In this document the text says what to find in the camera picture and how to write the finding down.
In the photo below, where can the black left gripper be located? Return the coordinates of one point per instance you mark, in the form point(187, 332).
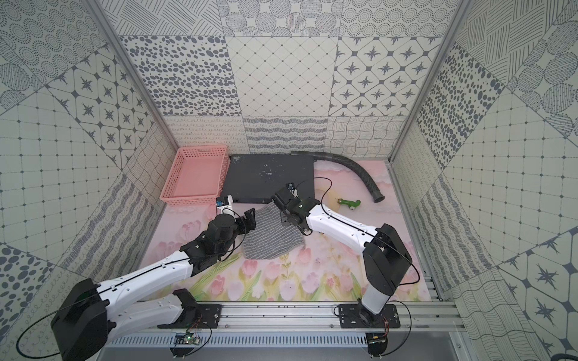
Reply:
point(246, 220)

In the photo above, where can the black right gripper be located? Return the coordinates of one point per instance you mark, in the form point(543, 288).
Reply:
point(284, 219)

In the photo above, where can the grey striped square dishcloth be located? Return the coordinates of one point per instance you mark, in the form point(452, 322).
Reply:
point(273, 236)

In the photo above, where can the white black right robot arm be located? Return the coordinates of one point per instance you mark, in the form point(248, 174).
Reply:
point(386, 259)

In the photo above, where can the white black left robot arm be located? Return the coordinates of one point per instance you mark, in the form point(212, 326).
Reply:
point(93, 314)

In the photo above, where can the dark grey flat electronics box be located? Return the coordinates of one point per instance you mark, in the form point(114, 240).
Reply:
point(254, 178)

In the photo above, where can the pink perforated plastic basket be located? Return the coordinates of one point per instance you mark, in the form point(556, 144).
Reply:
point(197, 175)

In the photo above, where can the pink floral table mat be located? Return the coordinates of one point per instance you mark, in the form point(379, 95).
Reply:
point(322, 270)

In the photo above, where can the left small circuit board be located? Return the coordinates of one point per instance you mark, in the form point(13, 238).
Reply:
point(187, 339)

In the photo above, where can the small circuit board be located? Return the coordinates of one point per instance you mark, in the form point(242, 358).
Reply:
point(187, 339)
point(377, 343)

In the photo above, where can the right small circuit board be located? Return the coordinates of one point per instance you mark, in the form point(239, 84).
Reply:
point(377, 343)

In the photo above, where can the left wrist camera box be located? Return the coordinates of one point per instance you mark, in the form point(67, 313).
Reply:
point(224, 205)

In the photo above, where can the green valve near hose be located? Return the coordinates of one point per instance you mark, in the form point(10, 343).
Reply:
point(349, 203)

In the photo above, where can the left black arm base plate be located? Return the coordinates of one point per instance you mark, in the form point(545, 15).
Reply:
point(203, 315)

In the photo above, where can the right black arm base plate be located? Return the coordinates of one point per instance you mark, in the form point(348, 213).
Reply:
point(357, 317)

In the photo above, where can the aluminium front rail frame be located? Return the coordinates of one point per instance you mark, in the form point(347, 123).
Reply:
point(320, 317)

